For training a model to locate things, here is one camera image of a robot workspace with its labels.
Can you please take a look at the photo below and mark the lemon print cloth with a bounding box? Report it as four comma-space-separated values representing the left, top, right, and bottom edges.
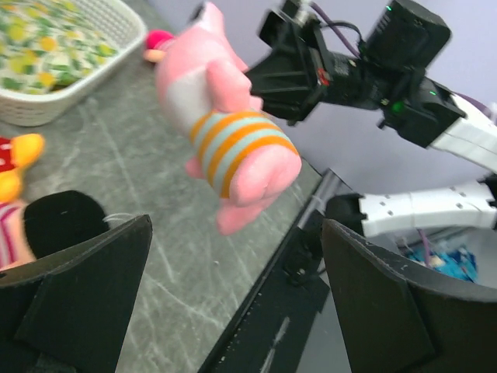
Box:
1, 1, 117, 95

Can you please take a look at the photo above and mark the yellow plush red dotted dress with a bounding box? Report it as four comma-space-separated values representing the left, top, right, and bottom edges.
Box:
0, 134, 45, 203

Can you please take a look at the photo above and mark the black-haired doll pink striped dress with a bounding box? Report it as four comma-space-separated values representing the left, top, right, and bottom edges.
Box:
1, 190, 109, 270

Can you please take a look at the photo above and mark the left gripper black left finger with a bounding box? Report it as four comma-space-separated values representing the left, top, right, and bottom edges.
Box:
1, 215, 152, 372

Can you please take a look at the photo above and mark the black-haired doll by basket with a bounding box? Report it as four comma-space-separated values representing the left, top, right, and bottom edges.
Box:
143, 30, 175, 64

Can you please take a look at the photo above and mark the pink plush pig striped shirt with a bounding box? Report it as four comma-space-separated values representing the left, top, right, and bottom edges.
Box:
155, 2, 302, 235

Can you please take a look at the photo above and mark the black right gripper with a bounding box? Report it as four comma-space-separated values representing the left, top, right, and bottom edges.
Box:
249, 1, 464, 148

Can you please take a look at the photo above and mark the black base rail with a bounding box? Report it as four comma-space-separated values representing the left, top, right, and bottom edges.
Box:
199, 170, 342, 373

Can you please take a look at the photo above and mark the white plastic basket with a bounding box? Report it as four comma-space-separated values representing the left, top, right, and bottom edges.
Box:
1, 0, 148, 127

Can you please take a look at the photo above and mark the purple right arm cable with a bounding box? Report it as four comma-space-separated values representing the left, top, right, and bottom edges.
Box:
310, 2, 364, 58

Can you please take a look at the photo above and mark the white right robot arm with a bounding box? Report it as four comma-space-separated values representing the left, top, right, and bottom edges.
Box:
247, 1, 496, 238

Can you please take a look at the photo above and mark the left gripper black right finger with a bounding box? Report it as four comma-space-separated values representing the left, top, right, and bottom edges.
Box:
321, 220, 496, 372

